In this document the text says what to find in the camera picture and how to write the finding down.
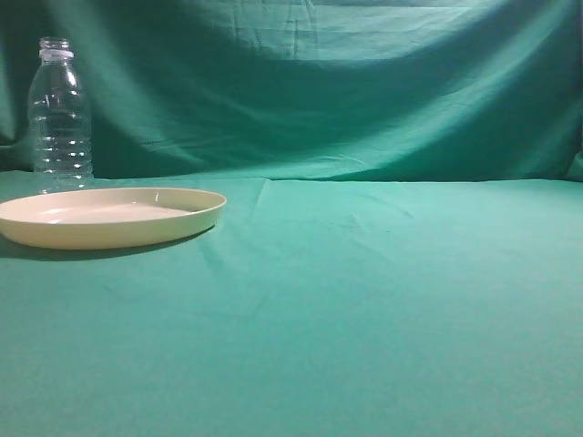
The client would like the cream plastic plate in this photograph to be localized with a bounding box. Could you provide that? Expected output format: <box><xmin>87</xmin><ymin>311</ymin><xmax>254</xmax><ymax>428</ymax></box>
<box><xmin>1</xmin><ymin>188</ymin><xmax>227</xmax><ymax>250</ymax></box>

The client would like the clear plastic bottle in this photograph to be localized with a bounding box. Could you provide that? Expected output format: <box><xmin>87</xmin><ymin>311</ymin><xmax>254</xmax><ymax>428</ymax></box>
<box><xmin>28</xmin><ymin>37</ymin><xmax>93</xmax><ymax>194</ymax></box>

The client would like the green cloth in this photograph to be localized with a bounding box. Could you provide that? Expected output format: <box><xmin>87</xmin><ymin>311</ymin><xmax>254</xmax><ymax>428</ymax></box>
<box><xmin>1</xmin><ymin>1</ymin><xmax>582</xmax><ymax>436</ymax></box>

